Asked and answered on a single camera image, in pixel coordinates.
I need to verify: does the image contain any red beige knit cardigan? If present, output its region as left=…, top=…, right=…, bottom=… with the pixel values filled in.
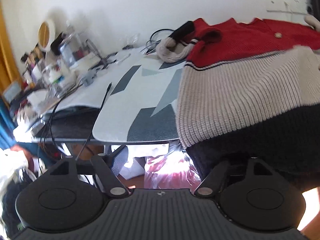
left=156, top=18, right=319, bottom=178

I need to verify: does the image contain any person right hand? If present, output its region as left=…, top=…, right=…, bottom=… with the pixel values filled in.
left=304, top=15, right=320, bottom=32

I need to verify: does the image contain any pink plastic bag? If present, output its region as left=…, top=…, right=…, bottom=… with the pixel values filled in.
left=144, top=152, right=201, bottom=192

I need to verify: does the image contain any black glass desk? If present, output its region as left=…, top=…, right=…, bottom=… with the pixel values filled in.
left=14, top=105, right=178, bottom=145

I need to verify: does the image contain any geometric pattern desk mat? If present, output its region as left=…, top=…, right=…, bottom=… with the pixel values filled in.
left=92, top=54, right=185, bottom=144

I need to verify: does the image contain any teal curtain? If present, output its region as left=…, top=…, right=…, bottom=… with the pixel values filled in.
left=1, top=98, right=37, bottom=157

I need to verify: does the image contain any round vanity mirror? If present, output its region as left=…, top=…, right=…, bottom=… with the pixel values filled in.
left=38, top=18, right=56, bottom=52

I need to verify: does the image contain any black power cable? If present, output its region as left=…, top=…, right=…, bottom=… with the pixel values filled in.
left=145, top=28, right=178, bottom=53

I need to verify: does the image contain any white wall socket panel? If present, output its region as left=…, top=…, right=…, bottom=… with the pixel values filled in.
left=264, top=0, right=308, bottom=15

